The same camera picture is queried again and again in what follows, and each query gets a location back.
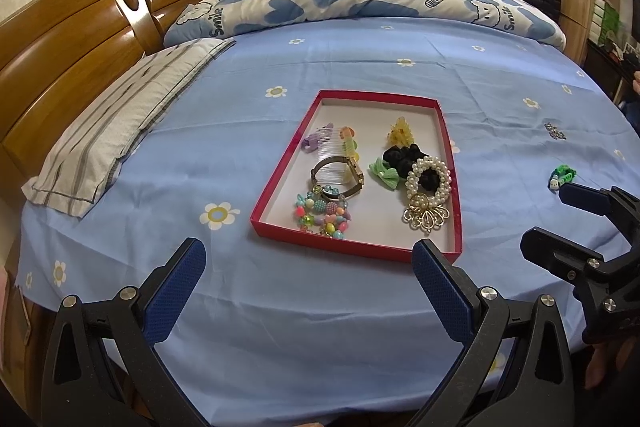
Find gold pearl brooch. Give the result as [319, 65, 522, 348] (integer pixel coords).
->
[402, 201, 451, 235]

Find colourful beaded bracelet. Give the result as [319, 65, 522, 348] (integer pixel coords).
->
[294, 191, 356, 239]

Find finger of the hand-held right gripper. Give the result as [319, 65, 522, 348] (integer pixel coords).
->
[559, 183, 640, 238]
[520, 227, 640, 308]

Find grey striped pillow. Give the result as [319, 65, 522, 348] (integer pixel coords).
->
[22, 38, 236, 219]

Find blue flowered bed sheet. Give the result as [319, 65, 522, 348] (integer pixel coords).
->
[15, 19, 640, 413]

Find green and white boxes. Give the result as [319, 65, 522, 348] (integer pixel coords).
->
[592, 0, 623, 45]

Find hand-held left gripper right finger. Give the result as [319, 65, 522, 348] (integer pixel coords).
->
[410, 238, 576, 427]

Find person's right hand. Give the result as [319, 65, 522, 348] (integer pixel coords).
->
[585, 338, 640, 390]

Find pearl scrunchie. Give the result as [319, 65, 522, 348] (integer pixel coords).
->
[405, 155, 454, 208]

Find yellow translucent claw clip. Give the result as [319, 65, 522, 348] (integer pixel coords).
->
[384, 117, 416, 146]

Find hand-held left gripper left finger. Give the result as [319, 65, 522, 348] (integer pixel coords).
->
[41, 237, 211, 427]

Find red shallow box tray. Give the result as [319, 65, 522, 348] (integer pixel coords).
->
[250, 90, 463, 264]

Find wooden headboard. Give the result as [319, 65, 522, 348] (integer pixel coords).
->
[0, 0, 231, 208]

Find white quilt with blue hearts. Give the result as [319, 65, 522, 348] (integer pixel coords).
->
[162, 0, 567, 52]

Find black scrunchie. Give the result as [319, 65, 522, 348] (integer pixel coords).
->
[382, 143, 427, 176]

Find green fabric bow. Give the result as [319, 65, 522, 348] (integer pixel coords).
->
[368, 158, 404, 190]

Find small green toy clip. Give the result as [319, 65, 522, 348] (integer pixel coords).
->
[548, 164, 577, 191]

